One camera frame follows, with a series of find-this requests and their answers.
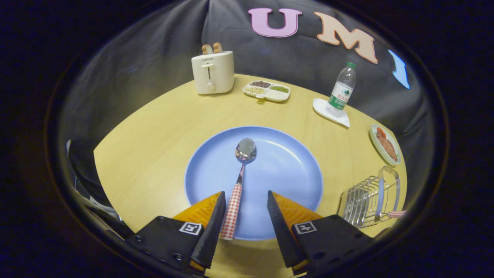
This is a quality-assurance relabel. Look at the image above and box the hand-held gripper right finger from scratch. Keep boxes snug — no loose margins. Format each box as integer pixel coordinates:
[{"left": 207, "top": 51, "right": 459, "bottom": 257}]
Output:
[{"left": 267, "top": 190, "right": 377, "bottom": 275}]

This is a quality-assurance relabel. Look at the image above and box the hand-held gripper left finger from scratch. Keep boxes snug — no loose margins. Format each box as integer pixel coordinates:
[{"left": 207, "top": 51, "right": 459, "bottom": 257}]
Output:
[{"left": 125, "top": 191, "right": 227, "bottom": 275}]

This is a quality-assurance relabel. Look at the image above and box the spoon with red checked handle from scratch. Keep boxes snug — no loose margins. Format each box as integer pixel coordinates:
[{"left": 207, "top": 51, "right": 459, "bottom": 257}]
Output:
[{"left": 220, "top": 138, "right": 257, "bottom": 241}]

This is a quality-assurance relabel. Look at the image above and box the blue round plate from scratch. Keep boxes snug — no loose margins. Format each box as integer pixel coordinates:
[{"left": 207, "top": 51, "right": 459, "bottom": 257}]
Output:
[{"left": 184, "top": 126, "right": 324, "bottom": 241}]

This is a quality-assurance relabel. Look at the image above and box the pale green rimmed plate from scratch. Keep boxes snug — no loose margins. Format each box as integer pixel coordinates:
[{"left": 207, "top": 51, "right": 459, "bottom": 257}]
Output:
[{"left": 369, "top": 124, "right": 402, "bottom": 166}]

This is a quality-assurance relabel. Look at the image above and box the white square coaster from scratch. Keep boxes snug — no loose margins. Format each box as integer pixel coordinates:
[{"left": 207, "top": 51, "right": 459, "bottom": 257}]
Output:
[{"left": 313, "top": 98, "right": 351, "bottom": 128}]

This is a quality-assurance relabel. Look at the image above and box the white divided snack dish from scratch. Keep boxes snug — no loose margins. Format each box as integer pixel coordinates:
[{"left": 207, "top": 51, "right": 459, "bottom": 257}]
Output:
[{"left": 242, "top": 80, "right": 291, "bottom": 103}]

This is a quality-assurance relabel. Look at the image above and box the brown meat serving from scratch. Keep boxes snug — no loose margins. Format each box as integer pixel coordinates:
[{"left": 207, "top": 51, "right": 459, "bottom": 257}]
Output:
[{"left": 376, "top": 127, "right": 399, "bottom": 162}]

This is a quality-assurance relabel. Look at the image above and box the clear plastic water bottle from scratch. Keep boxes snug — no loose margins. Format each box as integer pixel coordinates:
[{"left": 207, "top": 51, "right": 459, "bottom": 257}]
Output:
[{"left": 327, "top": 62, "right": 357, "bottom": 118}]

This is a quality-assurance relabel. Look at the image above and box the white toaster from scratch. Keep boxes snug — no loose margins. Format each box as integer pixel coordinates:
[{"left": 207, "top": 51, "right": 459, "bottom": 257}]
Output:
[{"left": 191, "top": 51, "right": 235, "bottom": 95}]

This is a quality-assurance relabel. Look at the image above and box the metal wire cutlery basket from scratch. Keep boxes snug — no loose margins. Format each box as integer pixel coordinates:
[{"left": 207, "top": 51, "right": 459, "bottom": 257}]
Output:
[{"left": 338, "top": 166, "right": 401, "bottom": 229}]

